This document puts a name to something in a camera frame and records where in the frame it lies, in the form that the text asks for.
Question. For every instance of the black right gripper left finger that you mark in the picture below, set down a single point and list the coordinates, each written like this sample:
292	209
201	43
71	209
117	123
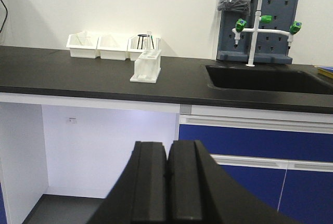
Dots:
139	195

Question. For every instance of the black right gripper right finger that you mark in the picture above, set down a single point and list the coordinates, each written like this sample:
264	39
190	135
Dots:
200	191

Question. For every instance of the clear glass test tube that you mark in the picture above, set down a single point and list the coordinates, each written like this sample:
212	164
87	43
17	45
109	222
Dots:
145	42
149	41

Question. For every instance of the white test tube rack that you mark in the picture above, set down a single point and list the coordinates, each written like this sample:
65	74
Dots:
147	67

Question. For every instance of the grey pegboard drying rack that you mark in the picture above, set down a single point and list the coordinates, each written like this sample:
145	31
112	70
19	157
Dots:
270	48

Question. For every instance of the blue upper cabinet drawer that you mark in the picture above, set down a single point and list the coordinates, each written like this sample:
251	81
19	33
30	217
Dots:
274	144

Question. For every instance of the blue lower cabinet door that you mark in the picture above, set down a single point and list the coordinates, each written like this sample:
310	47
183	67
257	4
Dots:
299	189

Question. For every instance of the black lab sink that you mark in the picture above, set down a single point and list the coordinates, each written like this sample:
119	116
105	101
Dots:
266	79

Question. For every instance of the middle white storage bin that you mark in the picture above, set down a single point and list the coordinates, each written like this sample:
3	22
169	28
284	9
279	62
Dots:
113	46

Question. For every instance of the white storage bin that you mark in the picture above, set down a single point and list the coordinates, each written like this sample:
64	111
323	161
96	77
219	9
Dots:
83	45
113	46
133	52

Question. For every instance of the right white storage bin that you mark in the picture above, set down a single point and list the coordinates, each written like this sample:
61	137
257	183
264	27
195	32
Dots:
133	52

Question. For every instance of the left white storage bin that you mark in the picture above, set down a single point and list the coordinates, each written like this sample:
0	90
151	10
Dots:
83	45

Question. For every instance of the white lab faucet green knobs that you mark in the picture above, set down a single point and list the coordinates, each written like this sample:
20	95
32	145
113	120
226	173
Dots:
240	27

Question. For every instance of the yellow tray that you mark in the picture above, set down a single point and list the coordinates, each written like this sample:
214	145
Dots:
325	70

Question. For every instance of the black wire tripod stand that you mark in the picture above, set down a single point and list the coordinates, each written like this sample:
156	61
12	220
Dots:
140	40

